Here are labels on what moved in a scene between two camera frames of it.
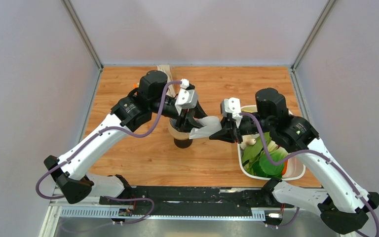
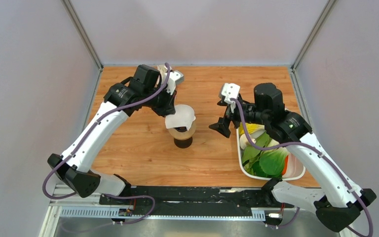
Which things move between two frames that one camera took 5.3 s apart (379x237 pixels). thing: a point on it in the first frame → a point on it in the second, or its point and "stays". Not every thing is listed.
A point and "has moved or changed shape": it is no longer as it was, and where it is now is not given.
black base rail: [258, 197] stays
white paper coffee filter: [211, 125] has moved or changed shape
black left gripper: [190, 122] → [168, 108]
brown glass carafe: [182, 143] stays
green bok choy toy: [255, 160] stays
